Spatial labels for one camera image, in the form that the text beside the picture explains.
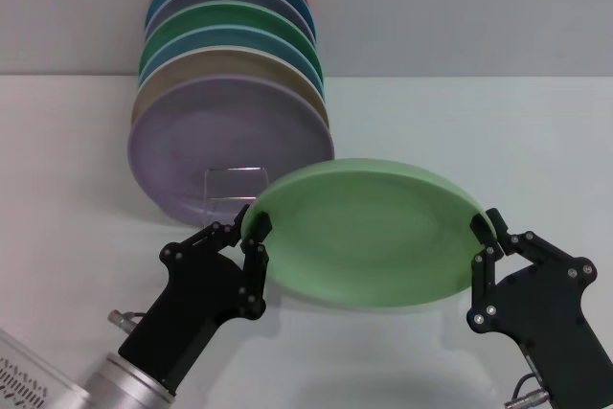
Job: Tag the tan plate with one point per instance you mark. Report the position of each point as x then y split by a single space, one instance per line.
158 85

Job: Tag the dark green plate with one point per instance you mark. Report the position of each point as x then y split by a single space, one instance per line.
230 14

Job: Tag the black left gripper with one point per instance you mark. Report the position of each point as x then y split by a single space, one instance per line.
191 303

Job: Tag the light green plate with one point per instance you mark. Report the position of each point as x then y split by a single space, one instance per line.
364 232

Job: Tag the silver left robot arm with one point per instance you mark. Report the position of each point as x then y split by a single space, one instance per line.
110 382

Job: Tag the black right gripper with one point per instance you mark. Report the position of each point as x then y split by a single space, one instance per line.
555 323

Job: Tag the lavender plate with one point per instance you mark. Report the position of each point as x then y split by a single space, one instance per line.
215 131

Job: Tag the blue plate with pale rim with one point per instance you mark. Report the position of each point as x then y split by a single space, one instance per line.
230 38

